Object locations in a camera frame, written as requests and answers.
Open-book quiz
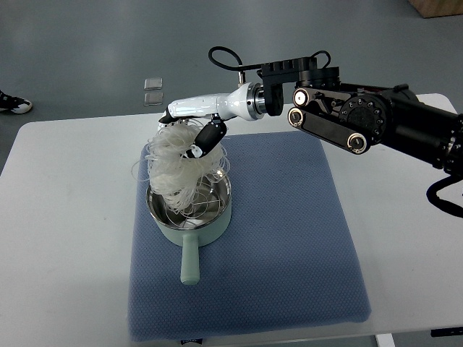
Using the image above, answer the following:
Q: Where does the white vermicelli bundle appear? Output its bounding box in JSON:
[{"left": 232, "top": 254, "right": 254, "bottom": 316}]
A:
[{"left": 131, "top": 120, "right": 230, "bottom": 211}]

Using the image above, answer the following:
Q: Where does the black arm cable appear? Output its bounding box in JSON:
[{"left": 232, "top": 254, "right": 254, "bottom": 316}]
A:
[{"left": 208, "top": 46, "right": 332, "bottom": 85}]

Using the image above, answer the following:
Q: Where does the upper clear floor tile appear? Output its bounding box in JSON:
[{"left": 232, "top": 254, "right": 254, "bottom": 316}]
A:
[{"left": 144, "top": 77, "right": 163, "bottom": 90}]

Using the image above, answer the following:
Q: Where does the white table leg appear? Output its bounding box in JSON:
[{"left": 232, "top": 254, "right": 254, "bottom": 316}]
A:
[{"left": 375, "top": 333, "right": 396, "bottom": 347}]

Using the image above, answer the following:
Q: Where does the wire steaming rack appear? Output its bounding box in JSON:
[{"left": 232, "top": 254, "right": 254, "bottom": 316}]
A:
[{"left": 165, "top": 184, "right": 223, "bottom": 229}]

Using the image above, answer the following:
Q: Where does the black white sneaker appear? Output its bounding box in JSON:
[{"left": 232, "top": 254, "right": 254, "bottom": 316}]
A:
[{"left": 0, "top": 91, "right": 33, "bottom": 114}]

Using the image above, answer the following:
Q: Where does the mint green steel pot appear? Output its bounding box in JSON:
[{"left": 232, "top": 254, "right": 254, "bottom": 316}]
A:
[{"left": 146, "top": 170, "right": 232, "bottom": 286}]

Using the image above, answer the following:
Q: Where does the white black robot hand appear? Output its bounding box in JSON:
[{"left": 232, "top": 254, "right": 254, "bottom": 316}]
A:
[{"left": 159, "top": 82, "right": 266, "bottom": 158}]

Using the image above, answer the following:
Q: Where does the blue textured cloth mat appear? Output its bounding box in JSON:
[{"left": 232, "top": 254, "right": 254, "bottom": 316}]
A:
[{"left": 128, "top": 131, "right": 371, "bottom": 342}]

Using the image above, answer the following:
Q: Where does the wooden box corner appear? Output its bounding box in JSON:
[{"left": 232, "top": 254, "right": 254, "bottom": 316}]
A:
[{"left": 409, "top": 0, "right": 462, "bottom": 19}]

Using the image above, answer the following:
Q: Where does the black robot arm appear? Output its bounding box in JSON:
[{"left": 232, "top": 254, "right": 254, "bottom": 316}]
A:
[{"left": 260, "top": 56, "right": 462, "bottom": 176}]

